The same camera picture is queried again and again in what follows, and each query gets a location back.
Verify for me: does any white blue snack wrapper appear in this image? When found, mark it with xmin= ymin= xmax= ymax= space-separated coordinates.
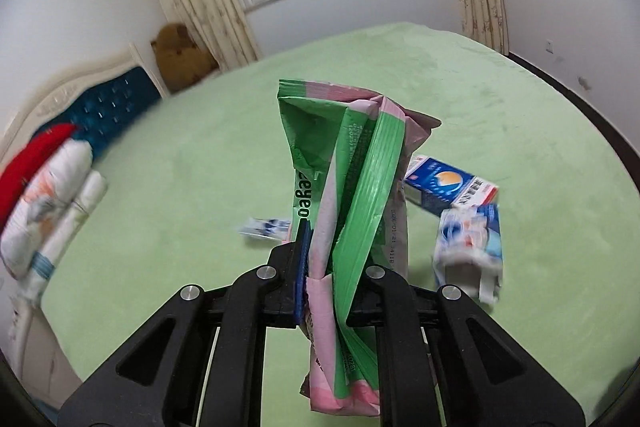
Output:
xmin=239 ymin=218 xmax=291 ymax=242

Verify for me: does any cream and teal headboard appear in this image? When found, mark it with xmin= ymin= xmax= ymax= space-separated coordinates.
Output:
xmin=1 ymin=43 xmax=170 ymax=165

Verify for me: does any blue white milk carton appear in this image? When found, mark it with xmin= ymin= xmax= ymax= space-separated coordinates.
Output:
xmin=433 ymin=204 xmax=504 ymax=307

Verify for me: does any green bed blanket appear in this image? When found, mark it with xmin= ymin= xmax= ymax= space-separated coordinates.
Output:
xmin=41 ymin=24 xmax=639 ymax=419

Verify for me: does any blue medicine box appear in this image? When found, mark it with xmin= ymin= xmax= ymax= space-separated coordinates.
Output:
xmin=404 ymin=155 xmax=499 ymax=216

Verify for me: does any red pillow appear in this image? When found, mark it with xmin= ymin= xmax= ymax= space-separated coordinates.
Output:
xmin=0 ymin=124 xmax=77 ymax=229

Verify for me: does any brown teddy bear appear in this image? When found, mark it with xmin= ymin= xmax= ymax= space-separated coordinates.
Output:
xmin=151 ymin=23 xmax=219 ymax=93

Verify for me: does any cream bedside cabinet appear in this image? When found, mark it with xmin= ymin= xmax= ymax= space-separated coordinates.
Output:
xmin=1 ymin=277 xmax=81 ymax=410

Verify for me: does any green pink snack bag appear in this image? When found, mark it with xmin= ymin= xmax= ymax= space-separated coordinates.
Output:
xmin=278 ymin=79 xmax=440 ymax=417

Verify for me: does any floral white lower pillow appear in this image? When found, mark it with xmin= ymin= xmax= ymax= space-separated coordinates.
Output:
xmin=20 ymin=170 xmax=107 ymax=308

